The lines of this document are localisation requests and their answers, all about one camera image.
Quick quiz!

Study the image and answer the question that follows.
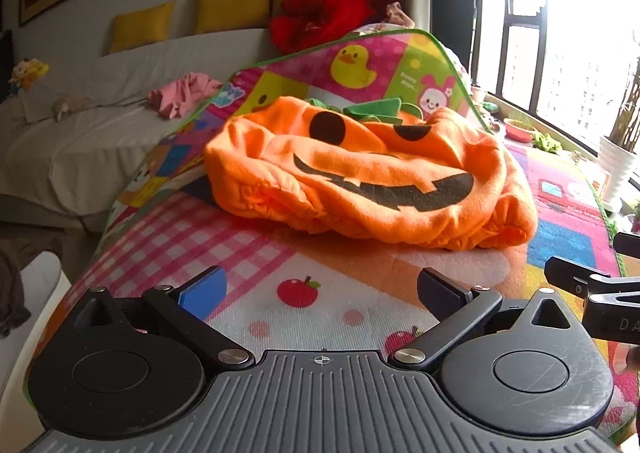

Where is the brown cloth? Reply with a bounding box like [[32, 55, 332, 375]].
[[0, 233, 63, 334]]

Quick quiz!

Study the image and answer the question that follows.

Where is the green herb planter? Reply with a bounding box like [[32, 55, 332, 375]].
[[532, 132, 563, 154]]

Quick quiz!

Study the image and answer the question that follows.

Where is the orange pumpkin costume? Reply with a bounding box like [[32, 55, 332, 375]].
[[204, 96, 540, 251]]

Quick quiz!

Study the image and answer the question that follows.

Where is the white potted palm plant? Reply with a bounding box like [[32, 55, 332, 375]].
[[597, 48, 640, 206]]

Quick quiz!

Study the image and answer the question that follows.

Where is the white chair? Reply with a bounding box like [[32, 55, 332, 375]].
[[0, 250, 73, 434]]

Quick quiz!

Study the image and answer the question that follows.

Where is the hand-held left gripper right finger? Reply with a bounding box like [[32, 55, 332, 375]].
[[389, 267, 574, 374]]

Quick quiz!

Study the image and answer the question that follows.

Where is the yellow plush toy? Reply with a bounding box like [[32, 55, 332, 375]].
[[9, 58, 51, 94]]

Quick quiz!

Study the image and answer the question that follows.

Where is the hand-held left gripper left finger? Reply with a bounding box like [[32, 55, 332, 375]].
[[75, 265, 256, 369]]

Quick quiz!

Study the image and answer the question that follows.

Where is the pink beige cloth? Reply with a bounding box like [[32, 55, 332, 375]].
[[385, 0, 416, 29]]

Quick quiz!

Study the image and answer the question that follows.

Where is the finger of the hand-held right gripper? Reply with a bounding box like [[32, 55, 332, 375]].
[[613, 231, 640, 259], [544, 255, 640, 304]]

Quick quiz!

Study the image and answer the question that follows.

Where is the small brown plush toy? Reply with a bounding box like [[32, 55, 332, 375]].
[[52, 96, 96, 123]]

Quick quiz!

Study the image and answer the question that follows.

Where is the red bowl planter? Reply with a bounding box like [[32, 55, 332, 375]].
[[504, 118, 536, 143]]

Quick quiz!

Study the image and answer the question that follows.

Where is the person's right hand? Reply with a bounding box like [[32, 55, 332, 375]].
[[614, 345, 640, 376]]

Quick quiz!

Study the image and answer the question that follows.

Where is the white sofa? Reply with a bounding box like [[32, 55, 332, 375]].
[[0, 26, 281, 234]]

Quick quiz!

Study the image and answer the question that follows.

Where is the black television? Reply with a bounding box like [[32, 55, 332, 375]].
[[0, 30, 13, 101]]

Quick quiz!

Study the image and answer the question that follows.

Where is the pink garment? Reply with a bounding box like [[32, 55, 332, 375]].
[[147, 72, 223, 120]]

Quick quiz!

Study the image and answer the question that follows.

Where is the black window frame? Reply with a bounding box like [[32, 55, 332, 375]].
[[470, 0, 640, 159]]

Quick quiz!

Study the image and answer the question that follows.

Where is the red plush cloth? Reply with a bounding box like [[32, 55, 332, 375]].
[[269, 0, 401, 54]]

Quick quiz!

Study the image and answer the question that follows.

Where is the colourful printed play mat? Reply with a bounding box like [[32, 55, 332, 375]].
[[30, 28, 640, 449]]

